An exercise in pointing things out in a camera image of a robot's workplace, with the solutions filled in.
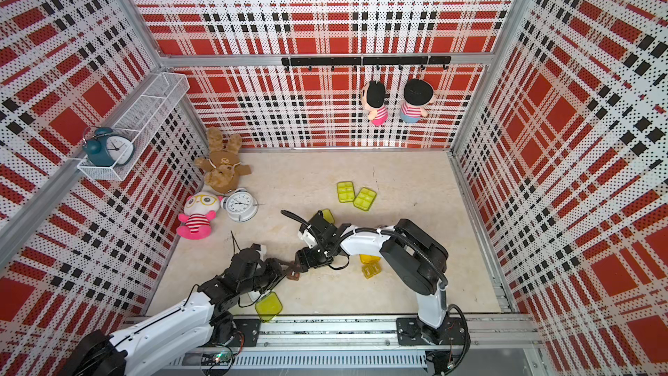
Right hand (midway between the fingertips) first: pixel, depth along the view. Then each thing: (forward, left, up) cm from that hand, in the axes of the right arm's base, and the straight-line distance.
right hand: (308, 266), depth 84 cm
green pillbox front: (-11, +11, -3) cm, 16 cm away
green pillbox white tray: (+27, -20, -1) cm, 34 cm away
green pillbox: (+31, -13, -2) cm, 33 cm away
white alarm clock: (+23, +28, +2) cm, 37 cm away
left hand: (0, +4, 0) cm, 4 cm away
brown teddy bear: (+38, +37, +8) cm, 53 cm away
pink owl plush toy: (+20, +42, +4) cm, 47 cm away
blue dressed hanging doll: (+52, -39, +30) cm, 72 cm away
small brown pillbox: (-3, +4, 0) cm, 5 cm away
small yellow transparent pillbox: (0, -21, -1) cm, 21 cm away
